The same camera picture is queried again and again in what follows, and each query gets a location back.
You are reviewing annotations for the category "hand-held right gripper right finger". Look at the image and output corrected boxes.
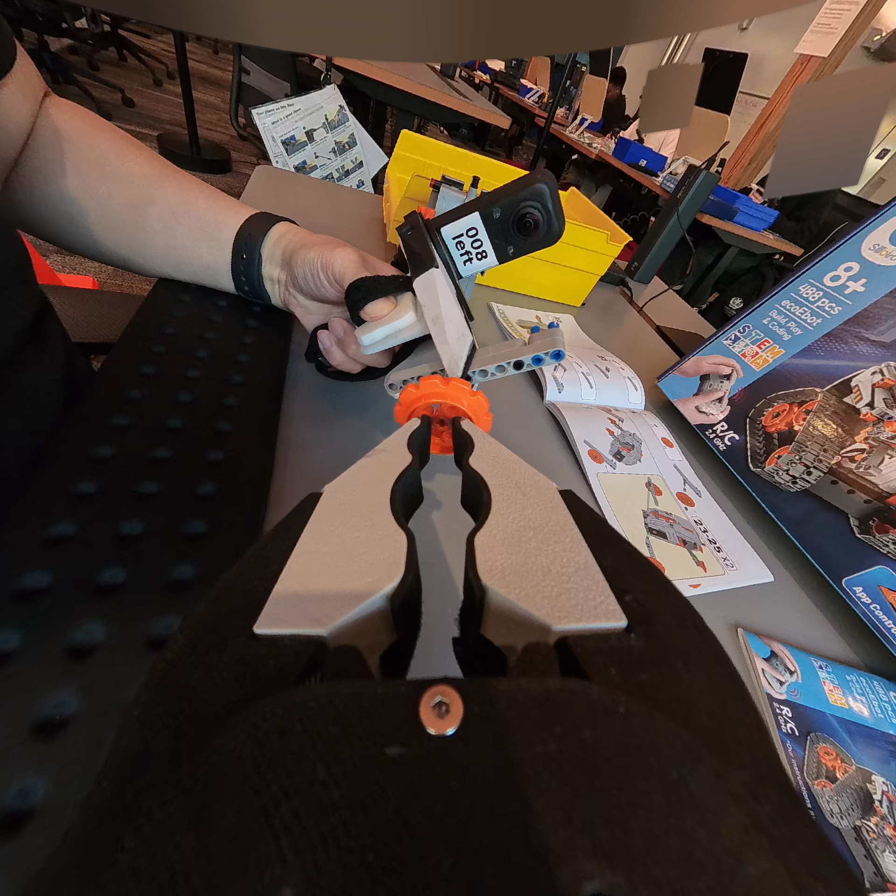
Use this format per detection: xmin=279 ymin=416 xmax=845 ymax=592
xmin=450 ymin=416 xmax=628 ymax=677

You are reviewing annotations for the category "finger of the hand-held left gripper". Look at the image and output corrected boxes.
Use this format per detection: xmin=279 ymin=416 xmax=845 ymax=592
xmin=410 ymin=266 xmax=477 ymax=378

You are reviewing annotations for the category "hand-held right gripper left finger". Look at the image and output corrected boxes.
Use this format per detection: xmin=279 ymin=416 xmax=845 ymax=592
xmin=253 ymin=419 xmax=429 ymax=677

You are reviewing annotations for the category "grey perforated toy beam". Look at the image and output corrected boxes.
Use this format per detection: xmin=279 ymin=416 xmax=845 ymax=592
xmin=382 ymin=324 xmax=567 ymax=400

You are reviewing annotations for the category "orange toy gear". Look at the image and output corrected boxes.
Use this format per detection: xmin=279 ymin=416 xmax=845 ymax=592
xmin=393 ymin=374 xmax=493 ymax=456

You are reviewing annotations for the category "person's left forearm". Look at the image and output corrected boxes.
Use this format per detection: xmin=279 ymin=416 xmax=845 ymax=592
xmin=0 ymin=34 xmax=241 ymax=302

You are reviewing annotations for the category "grey desk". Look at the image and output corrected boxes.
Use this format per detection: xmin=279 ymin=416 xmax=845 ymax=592
xmin=237 ymin=164 xmax=896 ymax=772

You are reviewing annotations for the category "person's left hand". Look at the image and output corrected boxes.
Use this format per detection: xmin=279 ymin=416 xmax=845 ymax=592
xmin=262 ymin=223 xmax=420 ymax=374

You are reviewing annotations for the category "yellow plastic bin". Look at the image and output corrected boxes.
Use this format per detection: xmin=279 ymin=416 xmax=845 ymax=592
xmin=381 ymin=129 xmax=633 ymax=307

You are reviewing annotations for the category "open instruction booklet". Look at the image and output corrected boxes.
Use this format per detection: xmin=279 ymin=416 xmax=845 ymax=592
xmin=488 ymin=300 xmax=773 ymax=597

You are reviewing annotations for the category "black monitor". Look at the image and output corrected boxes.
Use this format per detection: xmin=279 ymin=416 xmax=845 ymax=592
xmin=626 ymin=164 xmax=721 ymax=285

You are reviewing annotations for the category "black wristwatch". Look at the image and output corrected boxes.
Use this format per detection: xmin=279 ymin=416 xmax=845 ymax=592
xmin=231 ymin=210 xmax=300 ymax=305

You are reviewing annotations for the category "black dimpled mat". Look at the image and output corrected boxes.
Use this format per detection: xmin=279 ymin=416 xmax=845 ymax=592
xmin=0 ymin=280 xmax=294 ymax=896

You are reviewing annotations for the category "printed instruction sheet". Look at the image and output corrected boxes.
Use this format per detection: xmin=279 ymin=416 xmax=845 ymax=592
xmin=248 ymin=84 xmax=388 ymax=193

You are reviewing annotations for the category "black backpack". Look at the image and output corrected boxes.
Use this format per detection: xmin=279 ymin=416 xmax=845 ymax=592
xmin=681 ymin=238 xmax=799 ymax=330

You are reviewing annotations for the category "dark blue toy kit box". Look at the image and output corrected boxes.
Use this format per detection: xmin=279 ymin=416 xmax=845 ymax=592
xmin=655 ymin=198 xmax=896 ymax=659

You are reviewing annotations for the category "black pole stand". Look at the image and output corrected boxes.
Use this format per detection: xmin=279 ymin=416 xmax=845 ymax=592
xmin=156 ymin=31 xmax=232 ymax=176

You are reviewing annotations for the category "blue cover booklet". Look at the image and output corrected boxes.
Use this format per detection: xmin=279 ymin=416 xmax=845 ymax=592
xmin=738 ymin=628 xmax=896 ymax=896

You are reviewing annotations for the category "white paper sign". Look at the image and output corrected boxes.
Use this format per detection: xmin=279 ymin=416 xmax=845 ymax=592
xmin=793 ymin=0 xmax=868 ymax=57

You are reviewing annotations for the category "wooden post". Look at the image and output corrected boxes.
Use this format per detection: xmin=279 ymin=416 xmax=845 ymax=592
xmin=721 ymin=0 xmax=885 ymax=190

